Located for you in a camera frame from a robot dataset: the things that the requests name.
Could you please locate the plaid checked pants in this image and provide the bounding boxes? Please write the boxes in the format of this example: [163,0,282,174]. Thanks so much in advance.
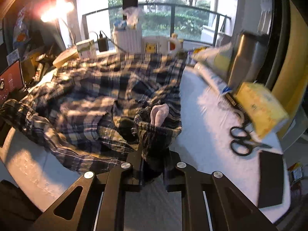
[1,54,185,182]

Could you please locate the black notebook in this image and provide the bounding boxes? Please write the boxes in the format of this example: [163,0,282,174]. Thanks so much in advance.
[257,151,284,208]

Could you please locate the black scissors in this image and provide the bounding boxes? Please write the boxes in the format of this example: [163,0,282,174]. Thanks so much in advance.
[229,111,273,157]

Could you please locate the yellow tissue pack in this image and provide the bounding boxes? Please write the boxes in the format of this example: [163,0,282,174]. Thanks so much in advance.
[235,82,289,139]

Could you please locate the white lotion tube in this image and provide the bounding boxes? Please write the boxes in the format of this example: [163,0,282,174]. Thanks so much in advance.
[194,63,232,95]

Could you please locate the yellow cartoon bag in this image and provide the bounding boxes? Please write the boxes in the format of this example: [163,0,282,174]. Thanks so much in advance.
[192,42,233,79]

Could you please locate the steel thermos cup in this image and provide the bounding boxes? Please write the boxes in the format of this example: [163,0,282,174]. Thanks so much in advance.
[228,31,269,92]

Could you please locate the red display box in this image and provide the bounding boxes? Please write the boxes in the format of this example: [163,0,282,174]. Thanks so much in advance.
[0,60,24,105]

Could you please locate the tan round bowl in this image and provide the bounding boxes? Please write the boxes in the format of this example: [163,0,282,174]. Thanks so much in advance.
[53,46,79,68]

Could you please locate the green white milk carton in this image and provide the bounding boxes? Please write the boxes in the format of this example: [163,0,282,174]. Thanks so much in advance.
[76,39,97,59]

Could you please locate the black power adapter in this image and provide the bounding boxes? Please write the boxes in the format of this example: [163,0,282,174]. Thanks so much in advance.
[97,31,109,52]

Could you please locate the white bear mug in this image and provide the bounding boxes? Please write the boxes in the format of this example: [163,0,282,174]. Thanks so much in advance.
[142,36,182,55]

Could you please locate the white plastic basket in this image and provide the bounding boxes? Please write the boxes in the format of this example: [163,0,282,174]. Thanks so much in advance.
[112,23,143,54]

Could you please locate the black balcony railing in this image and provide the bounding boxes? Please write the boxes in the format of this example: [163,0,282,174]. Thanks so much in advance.
[81,2,231,46]

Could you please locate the lit desk lamp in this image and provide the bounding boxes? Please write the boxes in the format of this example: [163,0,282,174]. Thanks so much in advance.
[41,0,74,23]

